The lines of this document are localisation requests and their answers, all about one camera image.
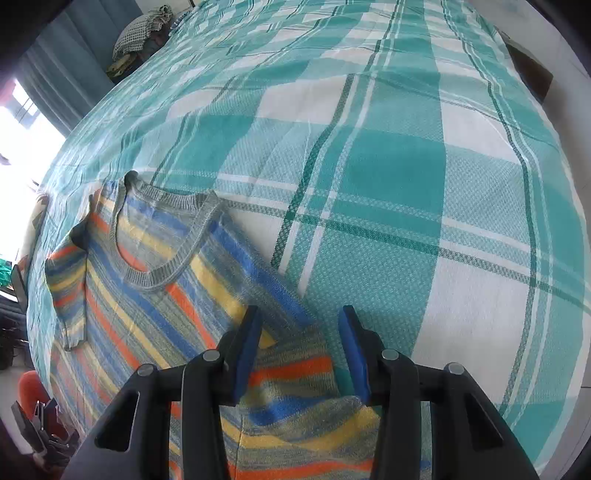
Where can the pile of folded clothes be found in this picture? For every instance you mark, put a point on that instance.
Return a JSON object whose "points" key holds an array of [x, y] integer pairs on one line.
{"points": [[138, 41]]}

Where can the colourful striped knit sweater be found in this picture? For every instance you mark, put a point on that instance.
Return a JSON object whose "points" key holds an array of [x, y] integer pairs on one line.
{"points": [[154, 267]]}

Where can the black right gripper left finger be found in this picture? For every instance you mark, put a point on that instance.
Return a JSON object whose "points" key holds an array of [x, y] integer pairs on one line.
{"points": [[131, 438]]}

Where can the teal blue curtain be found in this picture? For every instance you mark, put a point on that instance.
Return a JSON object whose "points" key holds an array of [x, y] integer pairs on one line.
{"points": [[64, 71]]}

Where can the dark wooden nightstand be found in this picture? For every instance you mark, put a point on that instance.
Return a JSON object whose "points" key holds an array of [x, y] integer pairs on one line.
{"points": [[534, 75]]}

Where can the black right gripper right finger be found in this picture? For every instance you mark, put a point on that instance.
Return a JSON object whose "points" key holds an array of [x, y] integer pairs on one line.
{"points": [[470, 438]]}

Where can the teal white plaid bedspread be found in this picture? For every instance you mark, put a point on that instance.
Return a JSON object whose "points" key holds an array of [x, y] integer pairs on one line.
{"points": [[422, 91]]}

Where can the orange fleece trousers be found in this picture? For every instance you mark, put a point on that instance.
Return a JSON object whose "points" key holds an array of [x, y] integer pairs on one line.
{"points": [[30, 392]]}

